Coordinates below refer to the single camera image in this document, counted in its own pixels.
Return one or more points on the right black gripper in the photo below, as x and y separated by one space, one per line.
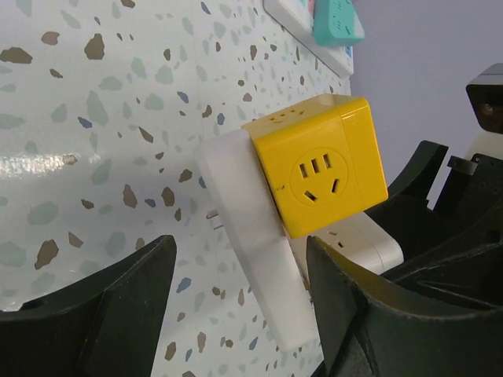
467 204

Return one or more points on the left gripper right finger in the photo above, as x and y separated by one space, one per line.
440 314

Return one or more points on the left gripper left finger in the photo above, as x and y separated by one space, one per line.
107 324

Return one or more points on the yellow cube plug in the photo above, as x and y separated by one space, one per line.
321 160

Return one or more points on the white triangular socket block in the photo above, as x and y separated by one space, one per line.
234 178

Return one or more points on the teal triangular socket block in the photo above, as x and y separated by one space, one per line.
336 24

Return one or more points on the white power strip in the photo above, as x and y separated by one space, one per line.
296 16

